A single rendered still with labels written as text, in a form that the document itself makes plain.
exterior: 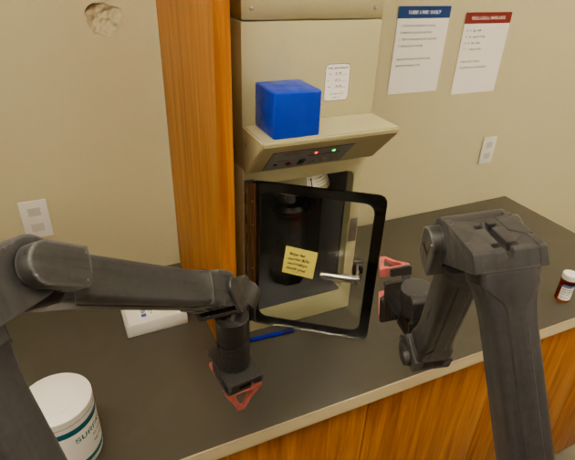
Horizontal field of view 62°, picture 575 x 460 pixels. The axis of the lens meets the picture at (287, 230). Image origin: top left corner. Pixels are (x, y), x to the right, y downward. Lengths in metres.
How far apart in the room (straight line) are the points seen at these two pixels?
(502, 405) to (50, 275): 0.45
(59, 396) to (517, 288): 0.82
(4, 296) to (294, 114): 0.65
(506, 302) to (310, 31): 0.70
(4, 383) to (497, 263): 0.45
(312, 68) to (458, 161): 1.12
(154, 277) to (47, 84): 0.86
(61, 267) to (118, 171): 1.02
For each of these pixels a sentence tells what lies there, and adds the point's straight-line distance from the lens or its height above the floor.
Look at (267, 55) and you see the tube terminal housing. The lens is 1.01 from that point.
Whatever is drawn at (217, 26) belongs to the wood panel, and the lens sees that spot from 0.88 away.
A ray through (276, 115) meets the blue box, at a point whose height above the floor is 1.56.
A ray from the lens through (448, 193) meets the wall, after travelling 2.10.
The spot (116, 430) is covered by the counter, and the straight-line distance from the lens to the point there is 1.15.
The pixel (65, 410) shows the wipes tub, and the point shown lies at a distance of 1.01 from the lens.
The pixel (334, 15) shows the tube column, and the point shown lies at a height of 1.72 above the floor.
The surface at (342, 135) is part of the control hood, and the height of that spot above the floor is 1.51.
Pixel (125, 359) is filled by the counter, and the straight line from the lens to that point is 1.29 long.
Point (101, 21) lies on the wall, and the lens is 1.37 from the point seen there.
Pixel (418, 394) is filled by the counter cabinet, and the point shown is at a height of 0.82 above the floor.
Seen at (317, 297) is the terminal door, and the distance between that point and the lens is 1.18.
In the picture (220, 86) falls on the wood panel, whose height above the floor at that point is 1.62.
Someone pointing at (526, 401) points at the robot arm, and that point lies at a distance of 0.57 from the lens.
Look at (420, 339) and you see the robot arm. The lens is 0.86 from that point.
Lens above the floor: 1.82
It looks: 30 degrees down
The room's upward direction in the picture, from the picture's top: 2 degrees clockwise
